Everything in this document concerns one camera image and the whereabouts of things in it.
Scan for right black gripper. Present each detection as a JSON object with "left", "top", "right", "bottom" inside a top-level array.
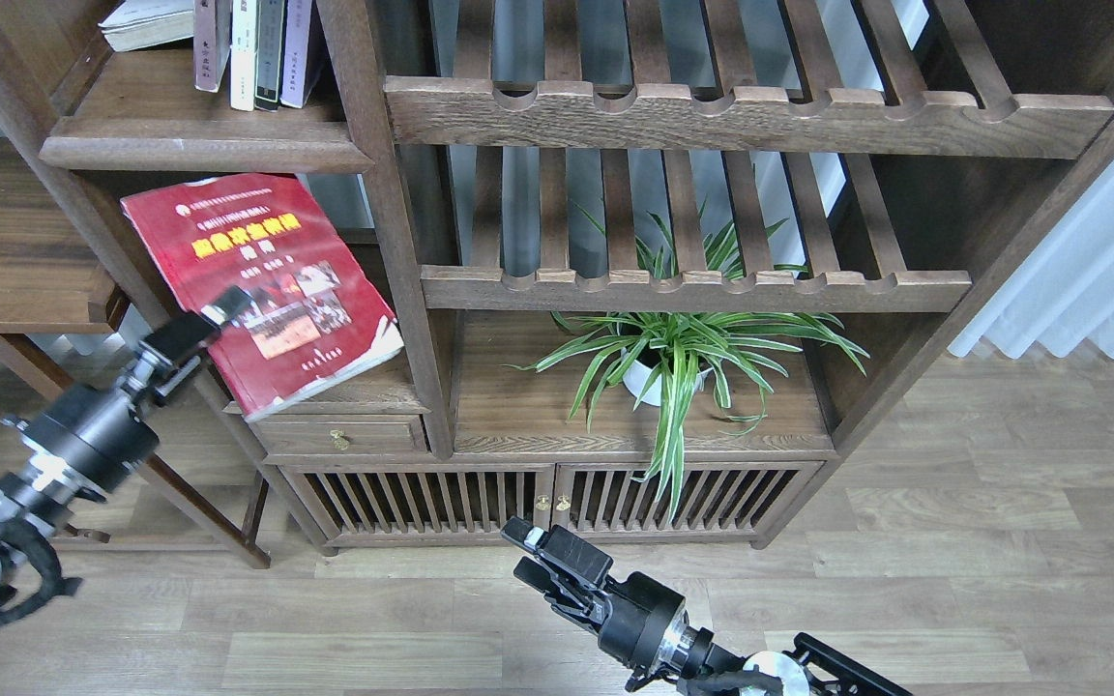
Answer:
[{"left": 501, "top": 516, "right": 692, "bottom": 673}]

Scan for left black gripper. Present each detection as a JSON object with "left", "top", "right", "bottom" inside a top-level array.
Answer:
[{"left": 1, "top": 285, "right": 251, "bottom": 504}]

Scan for red book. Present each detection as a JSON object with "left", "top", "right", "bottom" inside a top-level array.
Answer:
[{"left": 121, "top": 173, "right": 403, "bottom": 422}]

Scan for yellow green book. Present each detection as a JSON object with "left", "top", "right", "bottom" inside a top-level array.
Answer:
[{"left": 98, "top": 1, "right": 194, "bottom": 52}]

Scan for dark maroon book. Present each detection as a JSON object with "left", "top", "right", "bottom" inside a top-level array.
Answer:
[{"left": 193, "top": 0, "right": 234, "bottom": 94}]

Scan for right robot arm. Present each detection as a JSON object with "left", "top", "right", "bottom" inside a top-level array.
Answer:
[{"left": 501, "top": 516, "right": 907, "bottom": 695}]

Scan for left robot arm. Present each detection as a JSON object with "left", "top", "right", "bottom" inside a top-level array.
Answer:
[{"left": 0, "top": 285, "right": 251, "bottom": 628}]

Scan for brass cabinet door knobs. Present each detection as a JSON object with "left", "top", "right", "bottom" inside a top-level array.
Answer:
[{"left": 532, "top": 496, "right": 571, "bottom": 511}]

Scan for brass drawer knob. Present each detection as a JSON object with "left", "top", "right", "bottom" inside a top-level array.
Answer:
[{"left": 329, "top": 430, "right": 352, "bottom": 452}]

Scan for white plant pot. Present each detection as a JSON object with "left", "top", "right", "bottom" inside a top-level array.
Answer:
[{"left": 619, "top": 335, "right": 712, "bottom": 413}]

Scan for spider plant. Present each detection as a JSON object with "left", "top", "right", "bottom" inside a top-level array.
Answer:
[{"left": 511, "top": 198, "right": 873, "bottom": 528}]

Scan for white standing book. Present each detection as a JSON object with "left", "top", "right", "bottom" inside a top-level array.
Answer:
[{"left": 228, "top": 0, "right": 260, "bottom": 112}]

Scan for dark wooden bookshelf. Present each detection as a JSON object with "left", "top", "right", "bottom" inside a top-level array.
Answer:
[{"left": 0, "top": 1, "right": 1114, "bottom": 555}]

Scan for dark green standing book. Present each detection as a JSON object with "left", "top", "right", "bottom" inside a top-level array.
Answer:
[{"left": 253, "top": 0, "right": 286, "bottom": 112}]

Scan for lavender standing book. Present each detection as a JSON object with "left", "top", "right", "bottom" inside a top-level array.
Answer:
[{"left": 279, "top": 1, "right": 328, "bottom": 107}]

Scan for white curtain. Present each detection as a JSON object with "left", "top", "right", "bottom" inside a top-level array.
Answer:
[{"left": 948, "top": 161, "right": 1114, "bottom": 360}]

